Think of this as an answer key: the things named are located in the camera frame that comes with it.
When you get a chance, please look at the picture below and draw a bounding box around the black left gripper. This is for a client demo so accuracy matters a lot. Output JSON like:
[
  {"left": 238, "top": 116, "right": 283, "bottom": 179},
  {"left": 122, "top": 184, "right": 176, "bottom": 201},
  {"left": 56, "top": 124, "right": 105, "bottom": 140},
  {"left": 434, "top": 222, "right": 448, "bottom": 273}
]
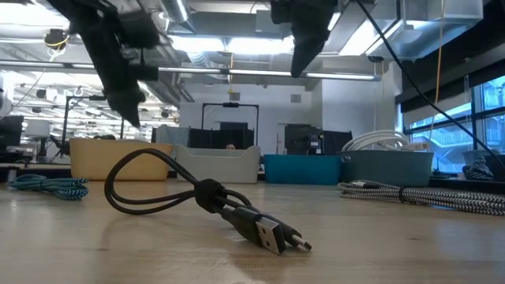
[{"left": 47, "top": 0, "right": 159, "bottom": 128}]

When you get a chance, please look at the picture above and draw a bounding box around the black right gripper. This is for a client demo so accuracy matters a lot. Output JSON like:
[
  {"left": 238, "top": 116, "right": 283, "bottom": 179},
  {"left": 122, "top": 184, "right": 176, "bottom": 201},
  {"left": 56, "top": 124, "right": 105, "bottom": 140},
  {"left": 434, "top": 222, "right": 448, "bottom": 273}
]
[{"left": 270, "top": 0, "right": 339, "bottom": 78}]

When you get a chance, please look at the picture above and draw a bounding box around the teal black braided cable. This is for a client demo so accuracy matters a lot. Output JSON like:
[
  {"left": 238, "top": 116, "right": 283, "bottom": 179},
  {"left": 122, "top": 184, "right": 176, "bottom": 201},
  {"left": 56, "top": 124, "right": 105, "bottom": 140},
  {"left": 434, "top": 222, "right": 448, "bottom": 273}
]
[{"left": 7, "top": 174, "right": 90, "bottom": 201}]

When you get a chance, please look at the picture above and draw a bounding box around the thick black USB cable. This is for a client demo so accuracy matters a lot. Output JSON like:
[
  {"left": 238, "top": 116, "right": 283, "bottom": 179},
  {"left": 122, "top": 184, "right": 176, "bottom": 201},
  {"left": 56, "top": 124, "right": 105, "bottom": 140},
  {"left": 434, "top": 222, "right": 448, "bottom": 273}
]
[{"left": 103, "top": 148, "right": 312, "bottom": 256}]

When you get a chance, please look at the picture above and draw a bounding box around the black white braided cable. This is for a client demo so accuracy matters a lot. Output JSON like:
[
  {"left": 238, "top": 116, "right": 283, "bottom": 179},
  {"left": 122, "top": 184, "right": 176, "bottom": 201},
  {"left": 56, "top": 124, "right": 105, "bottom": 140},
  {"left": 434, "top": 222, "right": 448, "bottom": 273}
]
[{"left": 338, "top": 179, "right": 505, "bottom": 217}]

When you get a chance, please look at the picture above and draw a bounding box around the long ceiling light strip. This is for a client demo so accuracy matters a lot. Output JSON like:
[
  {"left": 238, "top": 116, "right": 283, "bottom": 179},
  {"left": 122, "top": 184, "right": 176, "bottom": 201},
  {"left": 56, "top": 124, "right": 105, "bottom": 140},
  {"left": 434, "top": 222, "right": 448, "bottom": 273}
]
[{"left": 0, "top": 58, "right": 382, "bottom": 82}]

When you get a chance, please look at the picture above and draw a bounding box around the yellow plastic bin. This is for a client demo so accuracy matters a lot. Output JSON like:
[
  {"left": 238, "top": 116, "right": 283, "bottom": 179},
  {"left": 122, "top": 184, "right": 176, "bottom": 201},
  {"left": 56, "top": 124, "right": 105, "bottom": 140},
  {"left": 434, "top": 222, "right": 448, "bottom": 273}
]
[{"left": 69, "top": 137, "right": 174, "bottom": 181}]

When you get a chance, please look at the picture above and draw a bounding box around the black cabinet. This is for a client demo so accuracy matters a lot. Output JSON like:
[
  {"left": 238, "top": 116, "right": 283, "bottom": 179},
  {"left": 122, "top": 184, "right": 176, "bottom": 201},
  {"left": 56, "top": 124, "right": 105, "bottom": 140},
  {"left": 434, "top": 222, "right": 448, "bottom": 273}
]
[{"left": 283, "top": 124, "right": 355, "bottom": 155}]

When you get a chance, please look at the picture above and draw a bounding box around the pale grey plastic bin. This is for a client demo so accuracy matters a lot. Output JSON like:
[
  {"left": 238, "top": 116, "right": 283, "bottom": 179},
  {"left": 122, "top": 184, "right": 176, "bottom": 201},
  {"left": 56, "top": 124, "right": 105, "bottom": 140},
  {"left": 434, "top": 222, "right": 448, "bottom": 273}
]
[{"left": 175, "top": 144, "right": 261, "bottom": 185}]

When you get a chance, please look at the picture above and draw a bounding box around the black monitor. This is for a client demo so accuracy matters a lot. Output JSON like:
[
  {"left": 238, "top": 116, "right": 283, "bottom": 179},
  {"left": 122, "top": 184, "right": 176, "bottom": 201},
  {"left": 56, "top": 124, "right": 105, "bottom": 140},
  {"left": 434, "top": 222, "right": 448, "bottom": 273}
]
[{"left": 0, "top": 115, "right": 24, "bottom": 149}]

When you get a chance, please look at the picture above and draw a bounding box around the teal plastic bin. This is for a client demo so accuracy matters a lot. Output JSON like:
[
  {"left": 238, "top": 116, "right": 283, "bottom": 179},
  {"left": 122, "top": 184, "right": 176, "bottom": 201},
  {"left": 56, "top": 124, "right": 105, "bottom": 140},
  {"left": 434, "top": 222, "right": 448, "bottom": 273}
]
[{"left": 263, "top": 153, "right": 342, "bottom": 185}]

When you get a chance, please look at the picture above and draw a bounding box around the dark grey plastic bin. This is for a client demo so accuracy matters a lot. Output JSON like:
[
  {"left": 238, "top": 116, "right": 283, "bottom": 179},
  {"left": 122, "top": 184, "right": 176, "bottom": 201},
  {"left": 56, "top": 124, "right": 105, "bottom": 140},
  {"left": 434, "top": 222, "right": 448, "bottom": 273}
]
[{"left": 339, "top": 149, "right": 435, "bottom": 187}]

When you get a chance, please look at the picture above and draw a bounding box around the striped fabric object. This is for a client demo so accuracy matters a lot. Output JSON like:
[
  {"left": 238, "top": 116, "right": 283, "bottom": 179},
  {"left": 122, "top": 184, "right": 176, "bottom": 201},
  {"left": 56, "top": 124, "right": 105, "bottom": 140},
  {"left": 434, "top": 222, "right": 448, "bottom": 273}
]
[{"left": 462, "top": 156, "right": 494, "bottom": 181}]

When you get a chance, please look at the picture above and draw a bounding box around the black rig frame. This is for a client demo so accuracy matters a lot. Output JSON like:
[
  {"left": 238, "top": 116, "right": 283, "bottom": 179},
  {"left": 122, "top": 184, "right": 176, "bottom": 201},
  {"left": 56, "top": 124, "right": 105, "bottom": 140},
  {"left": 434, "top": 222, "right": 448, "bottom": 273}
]
[
  {"left": 200, "top": 102, "right": 260, "bottom": 140},
  {"left": 62, "top": 95, "right": 127, "bottom": 157}
]

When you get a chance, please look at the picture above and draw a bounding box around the yellow ceiling cable reel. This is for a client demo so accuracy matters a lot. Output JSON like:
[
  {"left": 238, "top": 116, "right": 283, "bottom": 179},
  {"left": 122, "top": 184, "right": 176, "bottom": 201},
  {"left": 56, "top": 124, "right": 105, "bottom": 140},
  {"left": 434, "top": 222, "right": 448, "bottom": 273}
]
[{"left": 43, "top": 28, "right": 72, "bottom": 52}]

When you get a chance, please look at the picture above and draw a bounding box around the silver ventilation duct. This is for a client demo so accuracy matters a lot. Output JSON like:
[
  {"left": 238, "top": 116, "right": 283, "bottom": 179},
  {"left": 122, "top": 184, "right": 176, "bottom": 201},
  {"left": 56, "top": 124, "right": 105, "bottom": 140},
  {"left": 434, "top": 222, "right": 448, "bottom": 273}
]
[{"left": 365, "top": 0, "right": 484, "bottom": 62}]

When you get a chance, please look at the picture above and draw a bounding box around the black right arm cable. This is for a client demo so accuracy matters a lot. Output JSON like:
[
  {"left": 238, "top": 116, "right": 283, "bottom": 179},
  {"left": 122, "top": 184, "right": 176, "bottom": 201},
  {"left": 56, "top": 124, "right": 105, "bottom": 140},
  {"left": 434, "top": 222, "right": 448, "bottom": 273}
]
[{"left": 356, "top": 0, "right": 505, "bottom": 165}]

